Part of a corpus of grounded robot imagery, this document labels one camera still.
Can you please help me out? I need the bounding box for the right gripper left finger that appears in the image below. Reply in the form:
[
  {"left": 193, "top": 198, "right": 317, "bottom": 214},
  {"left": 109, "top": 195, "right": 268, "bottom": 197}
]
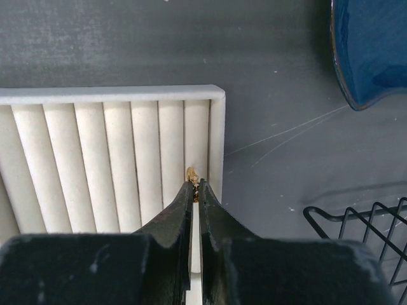
[{"left": 1, "top": 182, "right": 193, "bottom": 304}]

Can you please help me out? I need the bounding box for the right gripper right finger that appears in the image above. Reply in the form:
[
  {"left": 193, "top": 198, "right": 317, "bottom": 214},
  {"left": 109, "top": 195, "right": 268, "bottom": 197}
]
[{"left": 199, "top": 180, "right": 396, "bottom": 304}]

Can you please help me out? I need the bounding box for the gold ring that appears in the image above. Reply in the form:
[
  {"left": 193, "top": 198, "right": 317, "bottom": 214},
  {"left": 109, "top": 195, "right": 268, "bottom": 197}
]
[{"left": 185, "top": 166, "right": 201, "bottom": 204}]

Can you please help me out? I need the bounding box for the beige jewelry tray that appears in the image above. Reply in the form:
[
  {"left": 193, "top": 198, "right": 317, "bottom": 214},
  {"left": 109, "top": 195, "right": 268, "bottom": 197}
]
[{"left": 1, "top": 85, "right": 226, "bottom": 304}]

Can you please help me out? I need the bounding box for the black wire dish rack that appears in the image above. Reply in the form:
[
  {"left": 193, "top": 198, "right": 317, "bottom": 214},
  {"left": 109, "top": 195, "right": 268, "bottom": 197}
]
[{"left": 303, "top": 197, "right": 406, "bottom": 304}]

